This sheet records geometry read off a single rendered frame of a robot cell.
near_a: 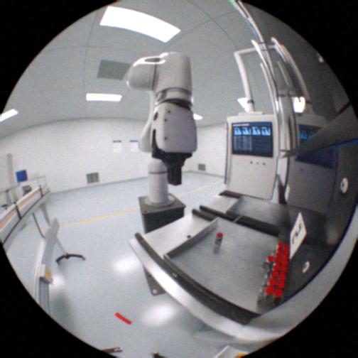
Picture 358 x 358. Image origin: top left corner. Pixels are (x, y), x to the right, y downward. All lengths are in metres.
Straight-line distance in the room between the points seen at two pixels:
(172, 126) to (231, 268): 0.36
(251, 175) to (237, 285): 0.92
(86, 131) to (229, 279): 5.34
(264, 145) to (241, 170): 0.31
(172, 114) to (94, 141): 4.99
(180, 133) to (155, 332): 1.23
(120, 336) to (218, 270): 1.07
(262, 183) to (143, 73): 1.05
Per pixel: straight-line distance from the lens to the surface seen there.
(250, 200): 0.75
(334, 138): 0.18
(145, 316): 1.19
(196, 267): 0.32
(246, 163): 1.08
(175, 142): 0.21
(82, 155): 5.15
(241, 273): 0.33
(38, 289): 1.00
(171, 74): 0.27
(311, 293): 0.15
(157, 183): 0.63
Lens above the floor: 1.15
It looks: 12 degrees down
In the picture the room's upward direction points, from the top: straight up
